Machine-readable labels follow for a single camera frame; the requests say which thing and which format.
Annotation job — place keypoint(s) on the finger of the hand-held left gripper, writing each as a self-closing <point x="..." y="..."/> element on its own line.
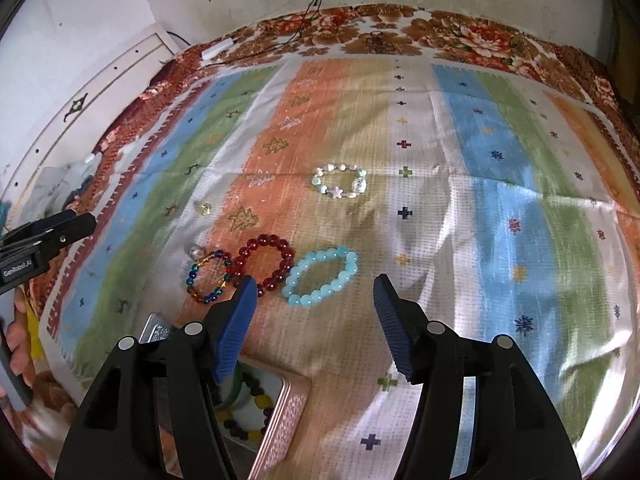
<point x="65" y="227"/>

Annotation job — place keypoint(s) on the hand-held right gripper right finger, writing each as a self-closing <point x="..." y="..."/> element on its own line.
<point x="395" y="320"/>

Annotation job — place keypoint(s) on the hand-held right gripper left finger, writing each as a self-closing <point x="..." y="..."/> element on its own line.
<point x="235" y="320"/>

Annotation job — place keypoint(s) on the pink metal tin box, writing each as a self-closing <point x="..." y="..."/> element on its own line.
<point x="287" y="410"/>

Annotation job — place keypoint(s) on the small gold bead charm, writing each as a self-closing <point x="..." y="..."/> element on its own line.
<point x="204" y="208"/>

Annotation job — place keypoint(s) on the person's left hand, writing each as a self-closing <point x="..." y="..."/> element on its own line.
<point x="17" y="330"/>

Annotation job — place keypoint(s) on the grey crumpled cloth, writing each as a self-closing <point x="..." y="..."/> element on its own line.
<point x="60" y="180"/>

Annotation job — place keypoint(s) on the teal cloth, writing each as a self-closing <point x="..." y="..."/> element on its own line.
<point x="3" y="215"/>

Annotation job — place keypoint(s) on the striped colourful cloth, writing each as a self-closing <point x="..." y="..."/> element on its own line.
<point x="430" y="240"/>

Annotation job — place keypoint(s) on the white wooden headboard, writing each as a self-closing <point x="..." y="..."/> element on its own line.
<point x="100" y="80"/>

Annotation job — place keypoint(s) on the white charger block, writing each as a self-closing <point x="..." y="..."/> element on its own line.
<point x="217" y="50"/>

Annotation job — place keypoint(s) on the floral brown blanket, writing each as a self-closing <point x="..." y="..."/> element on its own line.
<point x="475" y="35"/>

